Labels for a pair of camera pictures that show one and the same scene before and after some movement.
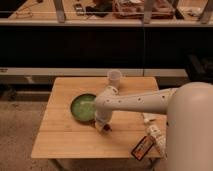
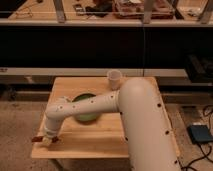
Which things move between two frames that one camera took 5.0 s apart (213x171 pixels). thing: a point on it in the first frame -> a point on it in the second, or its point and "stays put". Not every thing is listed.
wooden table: x=62 y=135 stays put
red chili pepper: x=107 y=127 -> x=55 y=139
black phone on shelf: x=79 y=9 stays put
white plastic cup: x=115 y=77 stays put
